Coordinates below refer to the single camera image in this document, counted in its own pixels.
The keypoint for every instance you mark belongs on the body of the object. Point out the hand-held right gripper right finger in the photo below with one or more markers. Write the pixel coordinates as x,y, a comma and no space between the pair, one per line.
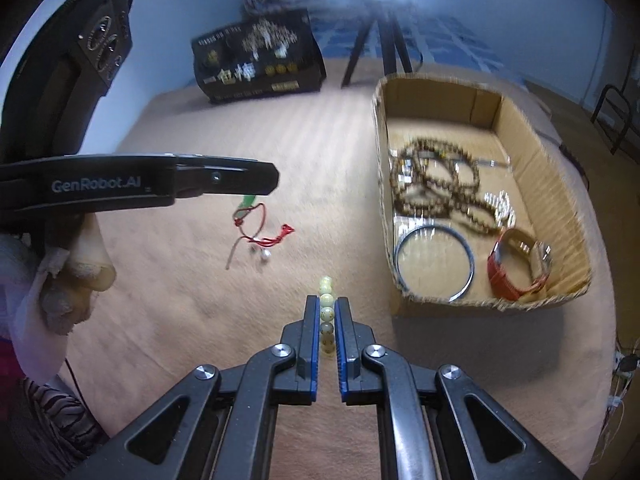
342,350

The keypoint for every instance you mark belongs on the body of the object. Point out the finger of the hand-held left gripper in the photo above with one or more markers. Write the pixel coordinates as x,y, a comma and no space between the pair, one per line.
225,180

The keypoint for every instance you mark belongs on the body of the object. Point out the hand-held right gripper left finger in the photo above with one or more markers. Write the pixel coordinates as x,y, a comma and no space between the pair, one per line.
314,350

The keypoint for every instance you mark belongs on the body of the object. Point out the silver bangle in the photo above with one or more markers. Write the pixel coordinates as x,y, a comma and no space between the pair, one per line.
400,246

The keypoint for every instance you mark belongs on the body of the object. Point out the cardboard box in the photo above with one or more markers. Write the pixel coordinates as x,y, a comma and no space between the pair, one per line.
550,200

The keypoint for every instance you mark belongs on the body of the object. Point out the person's left forearm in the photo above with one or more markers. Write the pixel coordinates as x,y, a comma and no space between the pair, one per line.
25,320

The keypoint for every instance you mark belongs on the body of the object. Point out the person's left hand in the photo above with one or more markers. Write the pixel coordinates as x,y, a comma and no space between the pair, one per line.
85,265

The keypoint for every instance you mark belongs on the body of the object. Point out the black snack bag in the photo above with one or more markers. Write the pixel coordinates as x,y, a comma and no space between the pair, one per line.
260,55

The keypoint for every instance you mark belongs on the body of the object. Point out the black tripod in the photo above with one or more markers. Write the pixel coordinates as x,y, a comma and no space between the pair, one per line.
385,35

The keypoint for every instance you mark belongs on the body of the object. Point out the blue patterned bed sheet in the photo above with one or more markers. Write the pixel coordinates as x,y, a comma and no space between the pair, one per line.
450,35

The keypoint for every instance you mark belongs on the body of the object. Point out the striped patterned clothing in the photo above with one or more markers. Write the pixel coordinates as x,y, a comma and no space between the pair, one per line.
50,415

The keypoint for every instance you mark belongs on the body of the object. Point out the black metal rack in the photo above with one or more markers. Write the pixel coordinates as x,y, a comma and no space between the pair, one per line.
612,110

